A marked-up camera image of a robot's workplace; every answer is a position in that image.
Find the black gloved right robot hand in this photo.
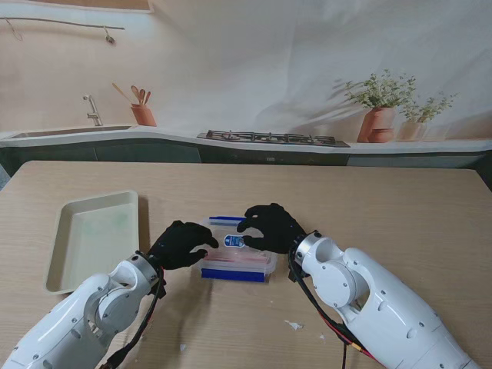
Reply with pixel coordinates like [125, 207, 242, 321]
[237, 202, 308, 255]

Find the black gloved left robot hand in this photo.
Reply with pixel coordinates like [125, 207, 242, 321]
[147, 220, 220, 271]

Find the clear lid with blue label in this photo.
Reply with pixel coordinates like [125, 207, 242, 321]
[201, 215, 278, 270]

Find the clear container with blue clips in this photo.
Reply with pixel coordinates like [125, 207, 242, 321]
[191, 214, 280, 284]

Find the cream rectangular tray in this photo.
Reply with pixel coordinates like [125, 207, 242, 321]
[45, 190, 140, 296]

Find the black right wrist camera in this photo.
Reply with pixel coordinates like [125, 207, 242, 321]
[287, 257, 304, 284]

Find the red black left arm cable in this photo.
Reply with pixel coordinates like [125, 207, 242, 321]
[101, 264, 166, 369]

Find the red black arm cable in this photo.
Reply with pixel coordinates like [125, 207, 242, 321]
[290, 249, 385, 369]
[101, 264, 166, 369]

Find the red black right arm cable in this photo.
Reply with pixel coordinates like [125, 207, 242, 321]
[290, 249, 385, 369]

